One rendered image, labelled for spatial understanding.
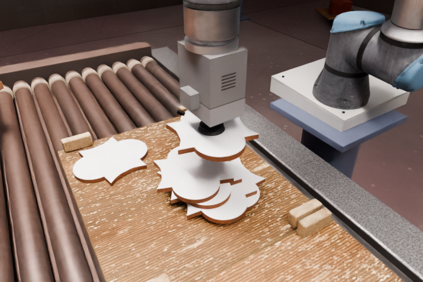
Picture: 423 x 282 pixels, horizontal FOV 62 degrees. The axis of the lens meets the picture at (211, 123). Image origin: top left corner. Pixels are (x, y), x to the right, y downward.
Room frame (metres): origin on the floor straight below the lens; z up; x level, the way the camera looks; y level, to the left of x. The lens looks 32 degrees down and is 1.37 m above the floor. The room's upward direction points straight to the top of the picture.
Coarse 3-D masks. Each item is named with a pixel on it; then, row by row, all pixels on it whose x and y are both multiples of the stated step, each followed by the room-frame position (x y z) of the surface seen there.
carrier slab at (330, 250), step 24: (288, 240) 0.36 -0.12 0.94; (312, 240) 0.36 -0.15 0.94; (336, 240) 0.36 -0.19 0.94; (240, 264) 0.32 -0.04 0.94; (264, 264) 0.32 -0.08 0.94; (288, 264) 0.32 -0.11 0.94; (312, 264) 0.32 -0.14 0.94; (336, 264) 0.32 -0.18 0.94; (360, 264) 0.32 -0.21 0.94; (384, 264) 0.32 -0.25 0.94
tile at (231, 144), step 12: (192, 120) 0.50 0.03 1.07; (180, 132) 0.46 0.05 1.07; (192, 132) 0.46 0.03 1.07; (228, 132) 0.46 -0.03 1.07; (240, 132) 0.46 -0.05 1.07; (252, 132) 0.46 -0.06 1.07; (180, 144) 0.43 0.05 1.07; (192, 144) 0.43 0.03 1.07; (204, 144) 0.43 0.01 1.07; (216, 144) 0.43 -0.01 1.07; (228, 144) 0.43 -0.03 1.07; (240, 144) 0.43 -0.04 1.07; (204, 156) 0.41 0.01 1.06; (216, 156) 0.40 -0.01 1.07; (228, 156) 0.40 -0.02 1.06
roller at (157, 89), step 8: (128, 64) 1.11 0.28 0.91; (136, 64) 1.10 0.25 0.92; (136, 72) 1.05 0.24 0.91; (144, 72) 1.03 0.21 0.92; (144, 80) 0.99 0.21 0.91; (152, 80) 0.97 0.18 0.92; (152, 88) 0.93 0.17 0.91; (160, 88) 0.92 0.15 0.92; (160, 96) 0.89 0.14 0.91; (168, 96) 0.87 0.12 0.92; (168, 104) 0.84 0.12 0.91; (176, 104) 0.82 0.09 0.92; (176, 112) 0.79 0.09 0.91
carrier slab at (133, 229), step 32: (160, 128) 0.68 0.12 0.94; (64, 160) 0.56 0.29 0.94; (256, 160) 0.56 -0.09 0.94; (96, 192) 0.47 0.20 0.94; (128, 192) 0.47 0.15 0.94; (288, 192) 0.47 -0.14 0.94; (96, 224) 0.39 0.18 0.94; (128, 224) 0.39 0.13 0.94; (160, 224) 0.39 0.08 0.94; (192, 224) 0.39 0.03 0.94; (224, 224) 0.39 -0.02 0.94; (256, 224) 0.39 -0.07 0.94; (288, 224) 0.39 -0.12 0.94; (96, 256) 0.34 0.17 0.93; (128, 256) 0.33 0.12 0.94; (160, 256) 0.33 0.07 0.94; (192, 256) 0.33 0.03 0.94; (224, 256) 0.33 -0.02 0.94
